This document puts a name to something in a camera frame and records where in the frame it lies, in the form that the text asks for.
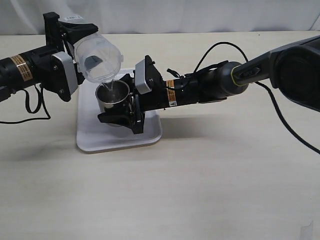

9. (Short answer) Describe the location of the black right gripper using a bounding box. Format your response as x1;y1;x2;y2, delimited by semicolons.
97;55;168;135

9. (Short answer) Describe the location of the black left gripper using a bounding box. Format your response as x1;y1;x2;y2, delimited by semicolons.
30;12;103;102

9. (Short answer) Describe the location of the stainless steel cup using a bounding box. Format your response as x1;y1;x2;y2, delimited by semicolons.
95;80;131;127

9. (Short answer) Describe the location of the clear plastic water bottle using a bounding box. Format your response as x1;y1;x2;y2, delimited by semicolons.
61;14;124;83

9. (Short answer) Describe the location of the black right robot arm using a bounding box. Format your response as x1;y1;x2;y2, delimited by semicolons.
97;36;320;134

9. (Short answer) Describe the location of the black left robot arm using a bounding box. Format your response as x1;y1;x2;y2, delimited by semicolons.
0;12;98;102

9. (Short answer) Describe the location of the white rectangular plastic tray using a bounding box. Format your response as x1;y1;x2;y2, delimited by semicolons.
76;80;163;153

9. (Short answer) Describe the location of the white backdrop curtain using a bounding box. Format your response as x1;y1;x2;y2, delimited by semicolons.
0;0;320;35

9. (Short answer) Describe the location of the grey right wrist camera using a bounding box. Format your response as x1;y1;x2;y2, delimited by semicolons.
134;59;152;95

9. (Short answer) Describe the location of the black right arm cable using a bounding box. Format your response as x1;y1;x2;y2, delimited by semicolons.
167;41;320;152

